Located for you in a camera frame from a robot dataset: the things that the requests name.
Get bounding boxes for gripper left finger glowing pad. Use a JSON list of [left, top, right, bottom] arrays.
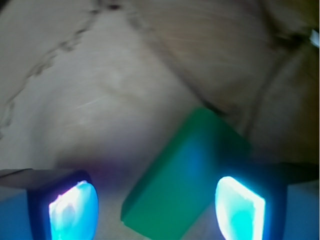
[[26, 170, 100, 240]]

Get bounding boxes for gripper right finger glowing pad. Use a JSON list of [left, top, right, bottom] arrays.
[[214, 164, 288, 240]]

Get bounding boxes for green rectangular block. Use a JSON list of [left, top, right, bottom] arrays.
[[120, 108, 251, 240]]

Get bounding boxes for brown paper bag tray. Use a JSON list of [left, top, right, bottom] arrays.
[[0, 0, 320, 240]]

